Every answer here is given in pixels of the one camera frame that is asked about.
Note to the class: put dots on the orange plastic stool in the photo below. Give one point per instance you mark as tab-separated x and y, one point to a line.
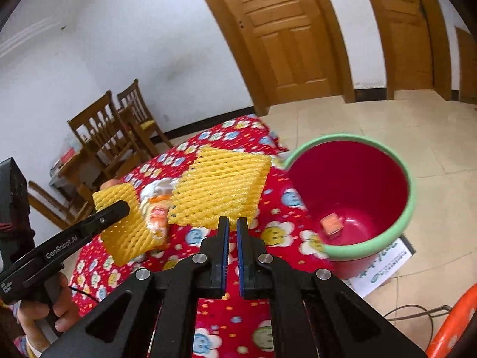
452	324

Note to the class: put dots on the orange white snack wrapper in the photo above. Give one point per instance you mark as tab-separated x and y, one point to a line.
158	212

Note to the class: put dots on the small yellow foam net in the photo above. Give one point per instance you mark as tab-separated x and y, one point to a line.
126	240

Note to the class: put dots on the narrow wooden panel door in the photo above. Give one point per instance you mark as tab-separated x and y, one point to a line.
406	30

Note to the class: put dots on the wooden slat-back chair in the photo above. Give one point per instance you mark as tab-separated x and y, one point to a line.
98	126

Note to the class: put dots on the red bin with green rim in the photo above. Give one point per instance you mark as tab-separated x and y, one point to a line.
350	182

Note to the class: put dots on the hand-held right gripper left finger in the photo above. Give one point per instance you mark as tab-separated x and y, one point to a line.
224	255

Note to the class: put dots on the plain wooden door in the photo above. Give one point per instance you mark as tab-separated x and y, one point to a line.
467	67

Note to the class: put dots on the apple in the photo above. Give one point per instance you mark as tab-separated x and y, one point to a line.
110	184

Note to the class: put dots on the red flower print tablecloth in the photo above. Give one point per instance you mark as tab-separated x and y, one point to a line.
238	324

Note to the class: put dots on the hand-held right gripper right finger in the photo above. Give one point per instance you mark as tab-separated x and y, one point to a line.
241	259

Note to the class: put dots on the person's left hand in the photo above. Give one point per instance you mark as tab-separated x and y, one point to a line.
35	317

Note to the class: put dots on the white printed paper sheet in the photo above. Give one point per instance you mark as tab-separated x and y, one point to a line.
380	272

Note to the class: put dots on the large yellow foam net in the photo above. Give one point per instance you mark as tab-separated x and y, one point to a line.
223	186

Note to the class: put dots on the yellow seat cushion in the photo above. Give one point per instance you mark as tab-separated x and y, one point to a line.
147	123

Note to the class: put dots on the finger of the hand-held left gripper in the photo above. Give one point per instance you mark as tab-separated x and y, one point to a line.
108	217

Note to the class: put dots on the red packet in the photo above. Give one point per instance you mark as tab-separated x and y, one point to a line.
68	155

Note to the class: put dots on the small orange box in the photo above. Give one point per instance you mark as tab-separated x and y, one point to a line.
331	224

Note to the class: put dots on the wooden chair with cushion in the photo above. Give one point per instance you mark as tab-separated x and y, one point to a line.
136	104

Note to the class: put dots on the wide wooden panel door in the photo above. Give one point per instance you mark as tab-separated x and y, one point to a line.
283	33

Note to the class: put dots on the wooden dining table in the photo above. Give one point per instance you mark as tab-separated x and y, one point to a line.
80	166

